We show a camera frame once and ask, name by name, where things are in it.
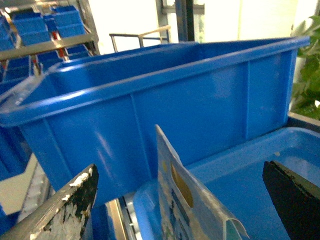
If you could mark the flower gift bag light blue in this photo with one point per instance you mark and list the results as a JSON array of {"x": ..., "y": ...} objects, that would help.
[{"x": 188, "y": 210}]

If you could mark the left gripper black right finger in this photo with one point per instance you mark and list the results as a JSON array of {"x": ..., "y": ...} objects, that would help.
[{"x": 296, "y": 200}]

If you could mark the left gripper left finger worn black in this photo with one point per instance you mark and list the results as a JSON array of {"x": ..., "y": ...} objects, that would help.
[{"x": 65, "y": 215}]

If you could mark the blue plastic tray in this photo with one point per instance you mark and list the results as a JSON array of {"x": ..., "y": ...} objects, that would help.
[{"x": 235, "y": 177}]

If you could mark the green plant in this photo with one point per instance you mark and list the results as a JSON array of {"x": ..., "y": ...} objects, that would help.
[{"x": 305, "y": 98}]

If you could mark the large blue plastic bin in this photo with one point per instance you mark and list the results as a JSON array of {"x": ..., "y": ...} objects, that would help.
[{"x": 206, "y": 97}]

